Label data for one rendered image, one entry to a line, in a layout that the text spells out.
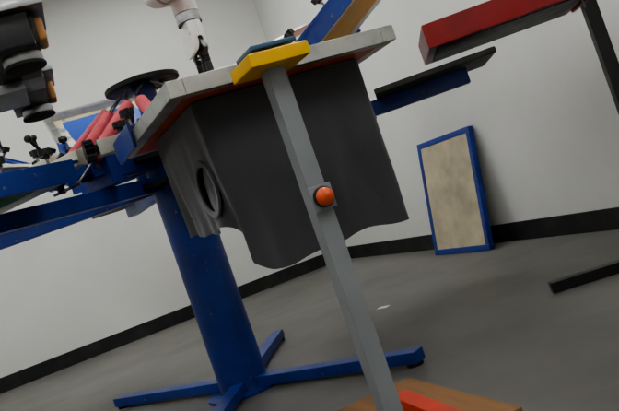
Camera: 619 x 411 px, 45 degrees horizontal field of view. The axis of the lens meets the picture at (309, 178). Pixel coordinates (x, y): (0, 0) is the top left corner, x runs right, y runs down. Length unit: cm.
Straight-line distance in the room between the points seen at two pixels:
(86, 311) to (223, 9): 290
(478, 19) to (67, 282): 437
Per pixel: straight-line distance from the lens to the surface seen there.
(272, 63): 144
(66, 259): 628
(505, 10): 278
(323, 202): 143
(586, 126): 392
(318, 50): 175
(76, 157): 247
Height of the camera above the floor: 66
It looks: 1 degrees up
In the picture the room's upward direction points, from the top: 19 degrees counter-clockwise
